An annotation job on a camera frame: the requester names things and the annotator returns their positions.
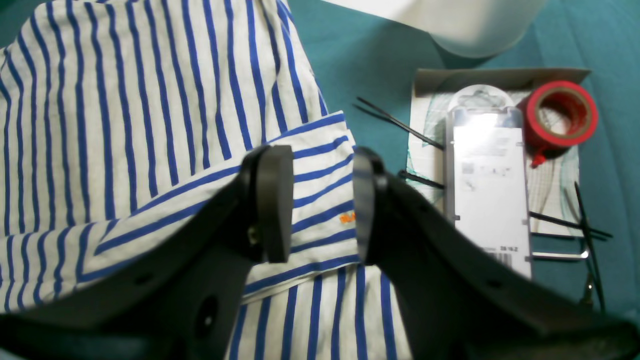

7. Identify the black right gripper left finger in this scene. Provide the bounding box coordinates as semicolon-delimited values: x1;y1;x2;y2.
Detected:
1;145;294;360

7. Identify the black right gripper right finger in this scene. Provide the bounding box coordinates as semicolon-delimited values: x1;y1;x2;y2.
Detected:
353;146;639;360

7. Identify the blue white striped T-shirt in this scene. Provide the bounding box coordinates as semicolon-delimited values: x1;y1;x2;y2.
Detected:
0;0;412;360

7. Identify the white plastic screw box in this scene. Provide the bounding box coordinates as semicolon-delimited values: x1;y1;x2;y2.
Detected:
444;84;532;279

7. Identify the red tape roll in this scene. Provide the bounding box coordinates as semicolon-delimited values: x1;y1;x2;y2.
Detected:
517;80;599;169

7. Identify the blue table cloth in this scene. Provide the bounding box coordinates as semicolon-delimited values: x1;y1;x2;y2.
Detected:
0;0;640;360

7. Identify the translucent white plastic cup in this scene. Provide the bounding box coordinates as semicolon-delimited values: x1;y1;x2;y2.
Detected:
331;0;547;59

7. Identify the black cable tie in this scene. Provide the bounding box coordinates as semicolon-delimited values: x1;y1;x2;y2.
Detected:
355;96;445;151

